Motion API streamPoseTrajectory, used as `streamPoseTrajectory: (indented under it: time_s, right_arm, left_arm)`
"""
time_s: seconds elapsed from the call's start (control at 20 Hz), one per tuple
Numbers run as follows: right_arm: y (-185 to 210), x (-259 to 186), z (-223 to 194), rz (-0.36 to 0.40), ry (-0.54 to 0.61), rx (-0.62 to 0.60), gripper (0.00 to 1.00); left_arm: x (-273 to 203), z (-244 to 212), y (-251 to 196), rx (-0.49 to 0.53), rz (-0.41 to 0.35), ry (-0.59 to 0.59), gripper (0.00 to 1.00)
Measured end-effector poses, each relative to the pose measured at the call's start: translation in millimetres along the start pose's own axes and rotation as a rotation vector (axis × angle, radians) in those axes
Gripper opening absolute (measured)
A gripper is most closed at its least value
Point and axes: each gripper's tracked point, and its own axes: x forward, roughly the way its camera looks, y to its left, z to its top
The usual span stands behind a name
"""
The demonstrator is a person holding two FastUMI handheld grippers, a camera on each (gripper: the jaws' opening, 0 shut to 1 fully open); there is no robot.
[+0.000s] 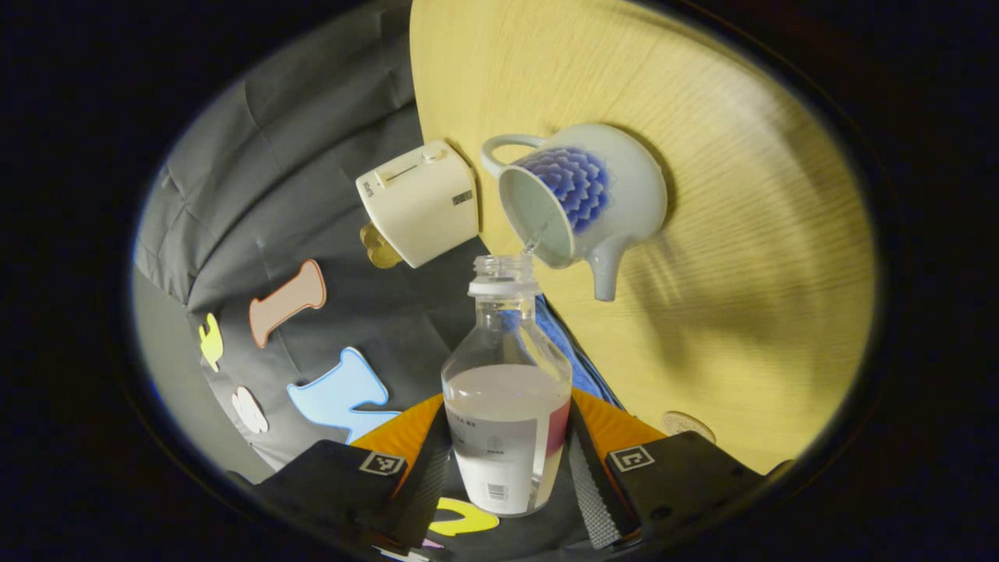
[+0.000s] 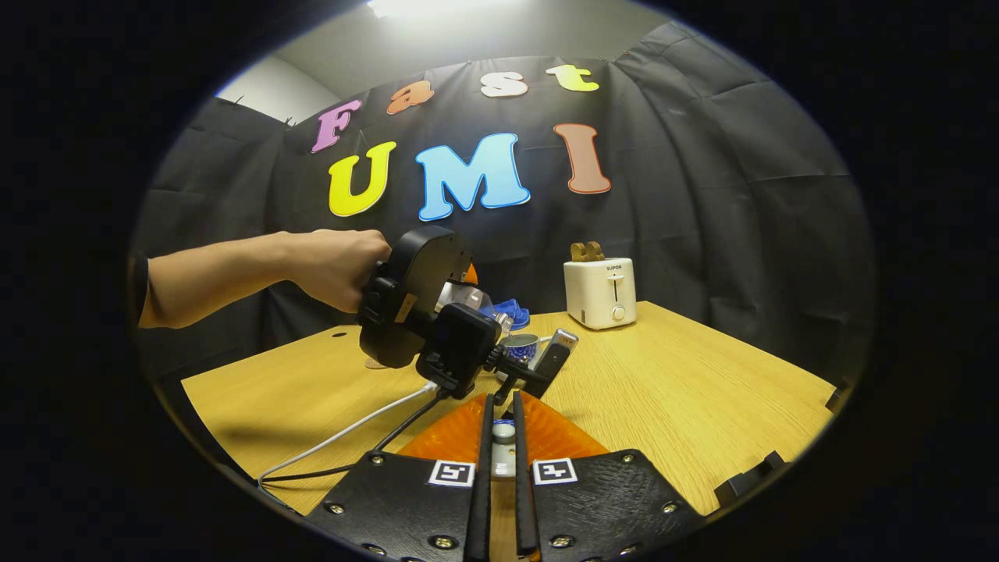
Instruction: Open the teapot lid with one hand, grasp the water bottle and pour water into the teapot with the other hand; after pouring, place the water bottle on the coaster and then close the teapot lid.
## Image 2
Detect black backdrop cloth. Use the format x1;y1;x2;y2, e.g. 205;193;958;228
129;22;875;383

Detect white cable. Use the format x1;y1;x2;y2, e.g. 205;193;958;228
258;381;439;489

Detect clear plastic water bottle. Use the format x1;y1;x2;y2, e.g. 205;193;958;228
436;281;516;335

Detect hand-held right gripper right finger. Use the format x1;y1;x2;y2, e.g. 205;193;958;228
513;393;703;562

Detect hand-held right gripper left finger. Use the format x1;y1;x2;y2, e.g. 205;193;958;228
304;393;494;562

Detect white blue-patterned teacup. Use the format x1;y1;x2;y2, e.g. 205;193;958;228
499;333;551;368

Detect ceiling light panel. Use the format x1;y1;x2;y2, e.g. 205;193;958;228
367;0;500;18

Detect white toaster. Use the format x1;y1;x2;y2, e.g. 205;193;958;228
563;258;637;331

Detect black cable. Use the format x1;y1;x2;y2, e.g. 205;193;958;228
261;389;452;483

